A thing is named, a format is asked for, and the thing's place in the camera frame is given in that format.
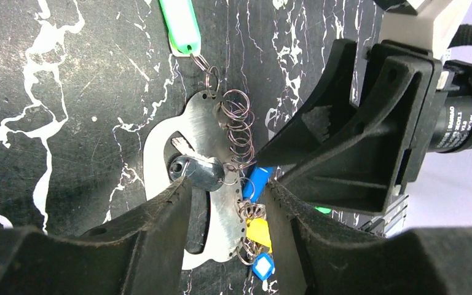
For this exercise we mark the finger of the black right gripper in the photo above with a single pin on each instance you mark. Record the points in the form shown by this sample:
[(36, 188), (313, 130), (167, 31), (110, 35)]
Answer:
[(380, 147), (317, 118)]

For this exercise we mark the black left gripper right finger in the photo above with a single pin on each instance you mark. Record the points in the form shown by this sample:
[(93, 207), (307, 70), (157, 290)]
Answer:
[(315, 254)]

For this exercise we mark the light blue key tag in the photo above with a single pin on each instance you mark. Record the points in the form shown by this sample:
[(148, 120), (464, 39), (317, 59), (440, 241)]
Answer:
[(263, 266)]

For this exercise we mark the green key tag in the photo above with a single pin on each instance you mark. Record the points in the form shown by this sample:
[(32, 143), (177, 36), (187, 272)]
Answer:
[(183, 30), (323, 210)]

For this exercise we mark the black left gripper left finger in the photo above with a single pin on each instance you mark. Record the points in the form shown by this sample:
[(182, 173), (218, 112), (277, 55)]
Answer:
[(139, 252)]

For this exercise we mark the yellow key tag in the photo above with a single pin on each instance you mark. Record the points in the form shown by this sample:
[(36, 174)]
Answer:
[(258, 231)]

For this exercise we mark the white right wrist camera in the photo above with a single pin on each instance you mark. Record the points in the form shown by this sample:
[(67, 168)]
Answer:
[(426, 25)]

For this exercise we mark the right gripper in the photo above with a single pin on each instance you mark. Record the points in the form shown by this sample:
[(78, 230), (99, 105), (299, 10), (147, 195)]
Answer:
[(442, 193)]

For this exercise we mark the loose green key tag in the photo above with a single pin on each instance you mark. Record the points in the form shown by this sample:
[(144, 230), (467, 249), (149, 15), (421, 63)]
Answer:
[(323, 210)]

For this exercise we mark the black key fob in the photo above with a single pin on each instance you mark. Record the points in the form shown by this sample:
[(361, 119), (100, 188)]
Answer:
[(205, 174)]

